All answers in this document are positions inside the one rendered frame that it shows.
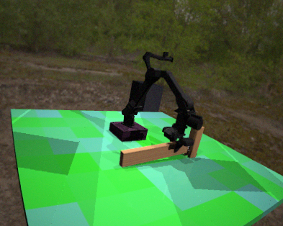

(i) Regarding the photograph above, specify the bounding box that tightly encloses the wooden post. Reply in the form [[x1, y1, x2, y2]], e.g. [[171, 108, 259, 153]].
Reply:
[[185, 127, 204, 158]]

